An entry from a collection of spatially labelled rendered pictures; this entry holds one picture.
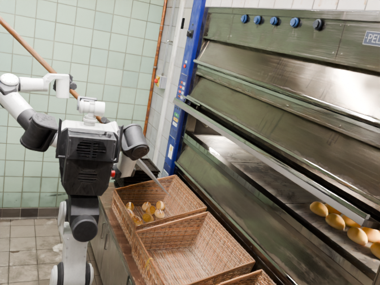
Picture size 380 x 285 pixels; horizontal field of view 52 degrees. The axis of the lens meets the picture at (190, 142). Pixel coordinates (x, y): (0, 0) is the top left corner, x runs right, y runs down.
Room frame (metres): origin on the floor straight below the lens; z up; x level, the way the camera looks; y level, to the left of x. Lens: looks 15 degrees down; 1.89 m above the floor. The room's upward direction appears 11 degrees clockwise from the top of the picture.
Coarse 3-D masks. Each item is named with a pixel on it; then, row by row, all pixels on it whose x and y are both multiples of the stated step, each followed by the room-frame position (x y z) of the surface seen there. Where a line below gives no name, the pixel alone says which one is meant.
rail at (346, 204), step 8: (184, 104) 2.60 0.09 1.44; (200, 112) 2.40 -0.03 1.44; (208, 120) 2.25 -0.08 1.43; (224, 128) 2.07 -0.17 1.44; (240, 136) 1.94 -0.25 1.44; (248, 144) 1.84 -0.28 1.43; (264, 152) 1.72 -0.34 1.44; (272, 160) 1.66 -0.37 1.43; (288, 168) 1.55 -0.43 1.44; (304, 176) 1.46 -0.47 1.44; (312, 184) 1.41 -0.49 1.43; (328, 192) 1.34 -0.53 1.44; (336, 200) 1.29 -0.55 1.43; (344, 200) 1.27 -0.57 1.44; (352, 208) 1.23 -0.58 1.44; (360, 216) 1.20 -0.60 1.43; (368, 216) 1.18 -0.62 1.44
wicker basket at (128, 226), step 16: (176, 176) 2.77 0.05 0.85; (128, 192) 2.64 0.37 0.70; (144, 192) 2.69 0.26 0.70; (160, 192) 2.75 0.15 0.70; (176, 192) 2.68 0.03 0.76; (192, 192) 2.51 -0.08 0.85; (112, 208) 2.56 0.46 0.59; (192, 208) 2.43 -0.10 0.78; (128, 224) 2.21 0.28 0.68; (144, 224) 2.13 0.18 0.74; (192, 224) 2.28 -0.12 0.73; (128, 240) 2.17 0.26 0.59
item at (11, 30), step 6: (0, 18) 2.00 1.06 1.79; (6, 24) 2.01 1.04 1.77; (6, 30) 2.02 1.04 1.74; (12, 30) 2.02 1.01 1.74; (18, 36) 2.04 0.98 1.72; (24, 42) 2.05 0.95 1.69; (30, 48) 2.06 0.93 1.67; (36, 54) 2.08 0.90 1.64; (42, 60) 2.09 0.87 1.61; (48, 66) 2.10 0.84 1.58; (54, 72) 2.12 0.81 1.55; (72, 90) 2.17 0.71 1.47
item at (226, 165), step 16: (192, 144) 2.70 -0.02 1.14; (224, 160) 2.34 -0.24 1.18; (240, 176) 2.09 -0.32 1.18; (256, 192) 1.93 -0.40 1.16; (272, 208) 1.79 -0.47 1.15; (288, 208) 1.76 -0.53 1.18; (304, 224) 1.60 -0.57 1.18; (320, 240) 1.48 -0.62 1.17; (336, 256) 1.39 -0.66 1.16; (352, 256) 1.39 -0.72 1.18; (352, 272) 1.31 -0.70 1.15; (368, 272) 1.29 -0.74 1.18
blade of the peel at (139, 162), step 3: (138, 159) 2.09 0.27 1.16; (138, 162) 2.09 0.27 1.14; (141, 162) 2.50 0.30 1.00; (138, 165) 2.09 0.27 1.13; (141, 165) 2.10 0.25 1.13; (144, 165) 2.51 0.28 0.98; (141, 168) 2.10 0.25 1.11; (144, 168) 2.11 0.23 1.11; (147, 168) 2.52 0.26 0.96; (144, 171) 2.11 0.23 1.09; (147, 171) 2.12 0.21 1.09; (150, 171) 2.53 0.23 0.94; (150, 174) 2.13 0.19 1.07; (150, 177) 2.13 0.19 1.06; (153, 177) 2.13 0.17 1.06; (156, 180) 2.14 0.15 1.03; (159, 183) 2.32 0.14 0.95; (159, 186) 2.16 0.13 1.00; (162, 186) 2.33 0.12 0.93
